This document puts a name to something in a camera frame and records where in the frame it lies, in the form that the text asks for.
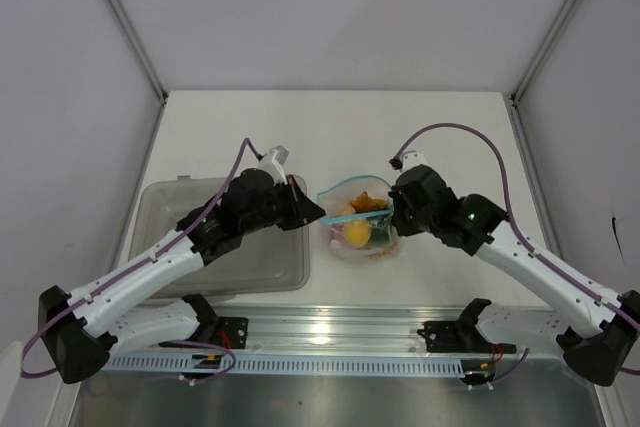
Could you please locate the white slotted cable duct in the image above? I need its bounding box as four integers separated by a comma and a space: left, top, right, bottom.
104, 352, 465, 378

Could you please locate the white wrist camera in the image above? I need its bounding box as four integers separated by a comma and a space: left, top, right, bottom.
389, 150, 426, 172
257, 145, 289, 184

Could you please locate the right aluminium frame post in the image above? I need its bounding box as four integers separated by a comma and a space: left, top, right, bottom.
510, 0, 584, 107

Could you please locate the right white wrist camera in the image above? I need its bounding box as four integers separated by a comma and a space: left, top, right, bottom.
389, 150, 426, 172

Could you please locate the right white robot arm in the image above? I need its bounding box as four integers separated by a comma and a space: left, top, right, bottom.
390, 160, 639, 387

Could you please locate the left aluminium frame post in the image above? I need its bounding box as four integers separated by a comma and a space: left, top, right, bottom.
102, 0, 168, 104

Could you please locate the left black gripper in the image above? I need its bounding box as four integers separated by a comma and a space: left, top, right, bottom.
240, 175, 325, 235

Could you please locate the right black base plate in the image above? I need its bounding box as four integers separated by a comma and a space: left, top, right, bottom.
417, 320, 517, 354

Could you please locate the aluminium frame post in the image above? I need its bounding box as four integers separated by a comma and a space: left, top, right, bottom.
510, 0, 584, 107
102, 0, 168, 104

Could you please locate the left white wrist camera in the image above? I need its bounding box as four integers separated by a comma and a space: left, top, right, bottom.
257, 145, 289, 184

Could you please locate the clear zip top bag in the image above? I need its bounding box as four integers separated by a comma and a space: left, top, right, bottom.
316, 175, 400, 262

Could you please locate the grey translucent plastic bin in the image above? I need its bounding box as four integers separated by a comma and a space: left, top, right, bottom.
129, 176, 310, 301

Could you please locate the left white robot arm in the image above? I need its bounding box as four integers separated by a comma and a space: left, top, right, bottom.
38, 168, 326, 384

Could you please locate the orange toy pineapple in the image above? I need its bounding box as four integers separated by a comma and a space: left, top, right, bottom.
368, 224, 392, 248

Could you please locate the aluminium front rail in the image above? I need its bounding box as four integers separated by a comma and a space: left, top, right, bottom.
66, 304, 613, 360

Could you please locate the yellow toy lemon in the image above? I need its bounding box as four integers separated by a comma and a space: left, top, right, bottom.
342, 220, 371, 249

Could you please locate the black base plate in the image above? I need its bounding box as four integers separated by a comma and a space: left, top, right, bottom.
158, 314, 249, 350
417, 320, 517, 354

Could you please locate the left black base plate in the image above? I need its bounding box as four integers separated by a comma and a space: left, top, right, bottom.
158, 314, 249, 350

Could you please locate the beige toy garlic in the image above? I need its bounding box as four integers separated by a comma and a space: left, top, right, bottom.
338, 203, 356, 217

